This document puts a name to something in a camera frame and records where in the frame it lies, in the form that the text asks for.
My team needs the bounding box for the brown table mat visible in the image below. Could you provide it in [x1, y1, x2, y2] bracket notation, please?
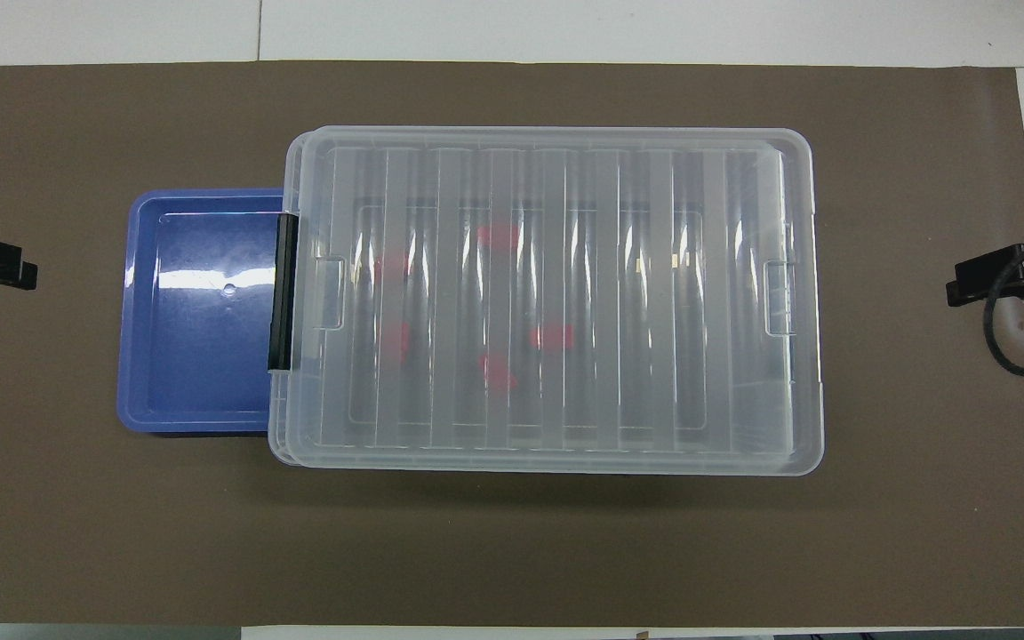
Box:
[0, 60, 1024, 628]

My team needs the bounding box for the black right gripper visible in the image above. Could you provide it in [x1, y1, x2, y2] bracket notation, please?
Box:
[946, 242, 1024, 309]

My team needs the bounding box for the clear ribbed box lid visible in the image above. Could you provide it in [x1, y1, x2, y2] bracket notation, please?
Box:
[268, 125, 827, 477]

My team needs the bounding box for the black box latch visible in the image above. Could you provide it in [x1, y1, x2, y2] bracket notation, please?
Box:
[267, 213, 300, 372]

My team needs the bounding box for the clear plastic storage box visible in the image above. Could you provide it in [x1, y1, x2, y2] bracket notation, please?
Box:
[268, 132, 796, 469]

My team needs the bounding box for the blue plastic tray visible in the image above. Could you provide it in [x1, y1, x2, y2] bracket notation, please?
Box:
[116, 188, 287, 435]

